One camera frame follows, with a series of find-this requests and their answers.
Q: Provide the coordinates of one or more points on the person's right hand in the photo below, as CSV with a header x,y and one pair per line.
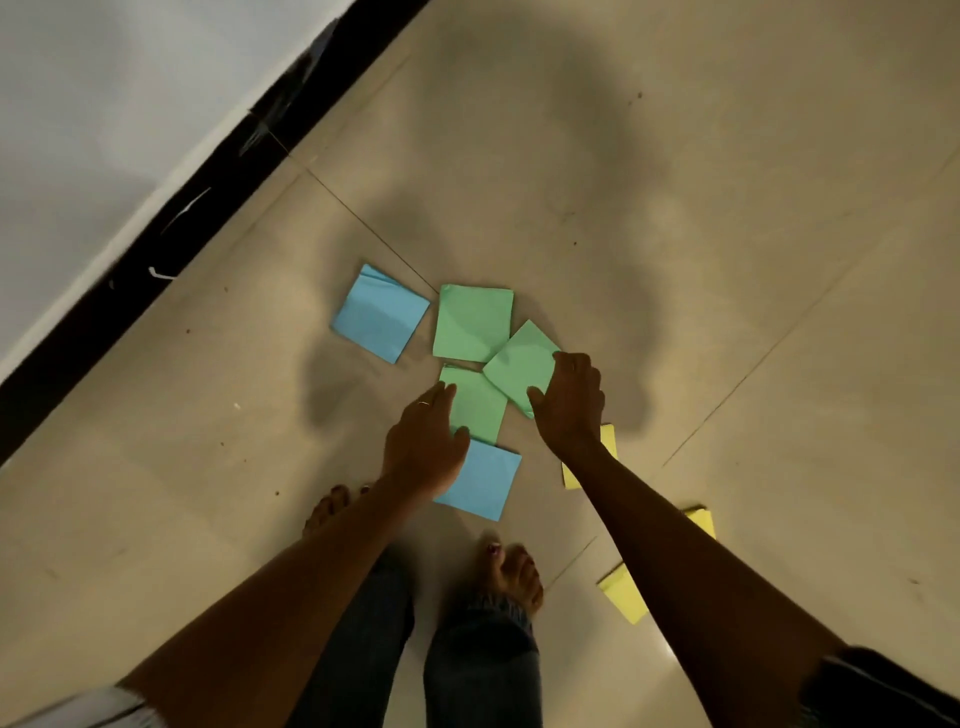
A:
x,y
574,405

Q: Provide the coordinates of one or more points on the person's left hand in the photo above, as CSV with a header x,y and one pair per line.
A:
x,y
424,457

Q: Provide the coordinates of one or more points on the yellow sticky note pad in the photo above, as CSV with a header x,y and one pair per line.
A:
x,y
621,596
609,439

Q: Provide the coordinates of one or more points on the blue sticky note pad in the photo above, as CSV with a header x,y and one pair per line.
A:
x,y
487,484
379,315

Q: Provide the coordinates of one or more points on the green sticky note pad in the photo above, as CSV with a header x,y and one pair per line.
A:
x,y
476,405
517,360
472,322

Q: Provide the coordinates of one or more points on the person's left forearm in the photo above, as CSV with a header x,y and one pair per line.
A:
x,y
285,615

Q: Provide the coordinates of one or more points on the person's right forearm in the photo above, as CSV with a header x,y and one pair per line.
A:
x,y
705,585

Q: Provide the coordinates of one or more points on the person's bare foot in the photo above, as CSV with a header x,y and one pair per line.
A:
x,y
326,506
514,574

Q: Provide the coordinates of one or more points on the blue denim jeans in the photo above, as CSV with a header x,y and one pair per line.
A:
x,y
480,667

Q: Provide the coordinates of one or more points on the black baseboard strip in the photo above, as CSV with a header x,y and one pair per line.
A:
x,y
195,195

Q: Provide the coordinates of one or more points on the black white patterned sleeve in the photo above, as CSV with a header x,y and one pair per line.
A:
x,y
885,694

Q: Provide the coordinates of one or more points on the black white plaid shirt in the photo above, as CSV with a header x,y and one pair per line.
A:
x,y
82,711

